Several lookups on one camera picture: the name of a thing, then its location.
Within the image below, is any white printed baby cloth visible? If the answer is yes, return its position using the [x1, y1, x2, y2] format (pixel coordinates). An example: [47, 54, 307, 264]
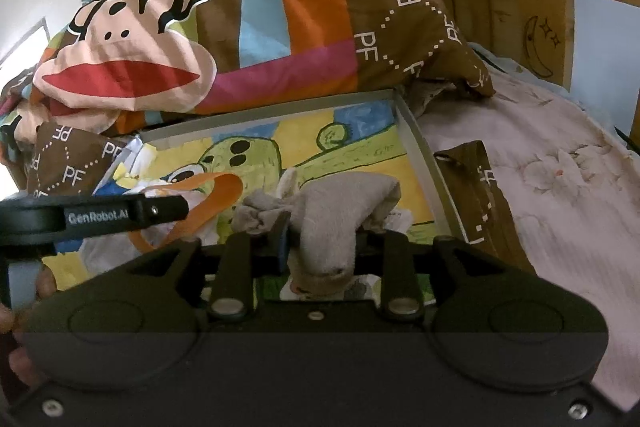
[79, 180, 219, 275]

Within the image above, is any orange fabric cup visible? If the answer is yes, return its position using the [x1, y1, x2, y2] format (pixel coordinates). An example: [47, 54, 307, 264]
[124, 172, 243, 257]

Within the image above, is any grey drawstring pouch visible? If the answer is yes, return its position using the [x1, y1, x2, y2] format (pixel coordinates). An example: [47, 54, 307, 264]
[231, 171, 401, 251]

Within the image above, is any cartoon printed small cloth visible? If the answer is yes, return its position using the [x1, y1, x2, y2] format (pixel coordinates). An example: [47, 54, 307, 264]
[280, 208, 413, 301]

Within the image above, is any person's left hand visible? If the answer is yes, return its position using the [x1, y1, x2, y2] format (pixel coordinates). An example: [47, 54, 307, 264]
[1, 265, 58, 388]

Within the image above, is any grey tray with drawing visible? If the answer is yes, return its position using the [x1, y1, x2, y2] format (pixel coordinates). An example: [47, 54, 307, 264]
[41, 89, 469, 308]

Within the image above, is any pink bed sheet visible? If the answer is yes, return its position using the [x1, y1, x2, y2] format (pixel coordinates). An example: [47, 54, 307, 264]
[418, 63, 639, 410]

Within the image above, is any brown patterned duvet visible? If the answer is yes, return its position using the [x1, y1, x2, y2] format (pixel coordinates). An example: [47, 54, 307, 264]
[1, 0, 495, 166]

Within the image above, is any monkey face striped pillow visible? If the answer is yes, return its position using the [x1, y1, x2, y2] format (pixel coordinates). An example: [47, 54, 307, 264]
[34, 0, 358, 114]

